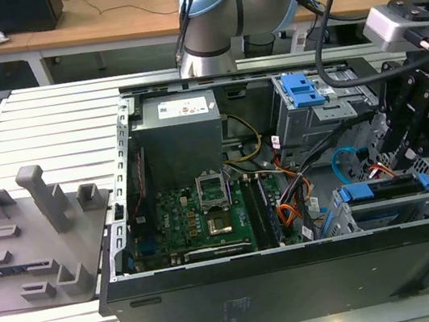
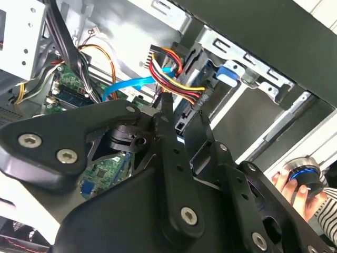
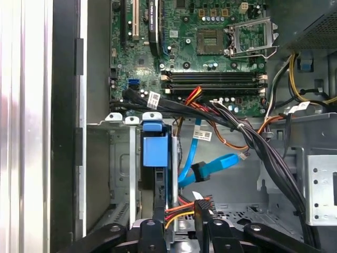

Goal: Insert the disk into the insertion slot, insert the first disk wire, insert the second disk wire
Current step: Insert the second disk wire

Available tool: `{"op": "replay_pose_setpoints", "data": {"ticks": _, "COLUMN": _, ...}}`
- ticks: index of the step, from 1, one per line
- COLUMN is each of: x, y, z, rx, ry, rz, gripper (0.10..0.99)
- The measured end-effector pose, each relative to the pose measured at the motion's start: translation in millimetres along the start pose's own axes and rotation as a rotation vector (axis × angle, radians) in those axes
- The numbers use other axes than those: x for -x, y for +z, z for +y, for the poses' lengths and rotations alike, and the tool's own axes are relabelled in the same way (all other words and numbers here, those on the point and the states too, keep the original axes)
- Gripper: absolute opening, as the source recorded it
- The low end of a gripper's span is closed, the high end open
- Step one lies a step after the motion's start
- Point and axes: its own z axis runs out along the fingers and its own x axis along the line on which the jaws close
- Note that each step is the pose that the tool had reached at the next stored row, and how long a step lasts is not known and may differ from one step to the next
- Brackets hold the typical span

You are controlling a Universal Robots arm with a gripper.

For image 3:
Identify green motherboard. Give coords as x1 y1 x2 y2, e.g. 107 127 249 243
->
109 0 268 118

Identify black expansion slot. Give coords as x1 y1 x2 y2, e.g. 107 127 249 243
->
120 0 127 48

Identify metal disk bay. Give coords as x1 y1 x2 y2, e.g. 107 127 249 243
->
86 112 174 238

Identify CPU socket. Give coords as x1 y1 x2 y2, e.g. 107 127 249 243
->
196 28 224 56

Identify blue data wire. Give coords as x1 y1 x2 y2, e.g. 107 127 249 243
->
178 118 242 189

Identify black PC case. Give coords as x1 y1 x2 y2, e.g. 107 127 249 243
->
51 0 337 253

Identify white expansion slot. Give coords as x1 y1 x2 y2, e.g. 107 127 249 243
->
132 0 140 41

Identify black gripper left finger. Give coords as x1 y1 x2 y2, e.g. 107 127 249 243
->
60 168 170 253

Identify black wire bundle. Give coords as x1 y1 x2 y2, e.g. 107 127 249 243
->
109 88 321 253

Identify metal socket cover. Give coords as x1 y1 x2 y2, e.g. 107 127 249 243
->
227 16 280 55

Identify blue plastic clip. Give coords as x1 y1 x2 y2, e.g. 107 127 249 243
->
297 51 315 72

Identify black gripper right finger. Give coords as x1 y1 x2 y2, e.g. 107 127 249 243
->
194 199 321 253

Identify grey metal drive cage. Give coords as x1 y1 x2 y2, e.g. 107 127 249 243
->
256 113 337 253

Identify black graphics card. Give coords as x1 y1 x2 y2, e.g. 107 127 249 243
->
147 0 163 57

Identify thin orange wire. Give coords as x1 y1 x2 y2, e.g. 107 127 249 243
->
172 114 288 150

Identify grey power supply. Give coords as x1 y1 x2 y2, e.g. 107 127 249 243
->
265 0 337 57

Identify hard disk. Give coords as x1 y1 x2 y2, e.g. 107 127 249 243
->
138 112 180 246

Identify red orange yellow power wire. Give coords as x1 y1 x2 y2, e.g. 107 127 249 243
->
164 194 213 230

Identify yellow black supply wires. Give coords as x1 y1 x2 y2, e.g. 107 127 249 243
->
263 52 337 116

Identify wire locking lever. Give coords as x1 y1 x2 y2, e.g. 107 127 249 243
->
229 45 280 59

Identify black RAM slot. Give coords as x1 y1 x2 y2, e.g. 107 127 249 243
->
160 75 268 83
160 70 268 79
164 88 266 96
160 83 268 90

